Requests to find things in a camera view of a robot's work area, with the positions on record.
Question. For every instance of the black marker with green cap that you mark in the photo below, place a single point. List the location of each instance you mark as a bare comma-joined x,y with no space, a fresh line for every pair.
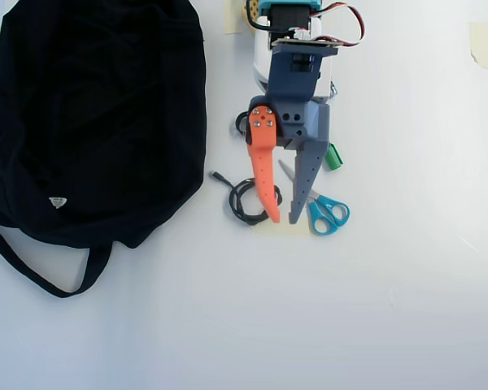
333,159

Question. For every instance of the yellow perforated base block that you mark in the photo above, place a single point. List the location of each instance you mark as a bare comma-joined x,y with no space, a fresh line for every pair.
250,8

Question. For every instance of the black fabric bag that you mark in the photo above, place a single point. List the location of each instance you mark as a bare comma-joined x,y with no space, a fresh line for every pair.
85,122

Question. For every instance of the blue-grey gripper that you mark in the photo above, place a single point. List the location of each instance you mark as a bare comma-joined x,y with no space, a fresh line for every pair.
302,126

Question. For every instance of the small camera circuit board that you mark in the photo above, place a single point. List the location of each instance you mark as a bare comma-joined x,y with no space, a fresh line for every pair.
305,42

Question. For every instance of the beige masking tape piece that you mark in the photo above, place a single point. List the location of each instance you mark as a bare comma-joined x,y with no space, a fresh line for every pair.
284,230
232,16
480,44

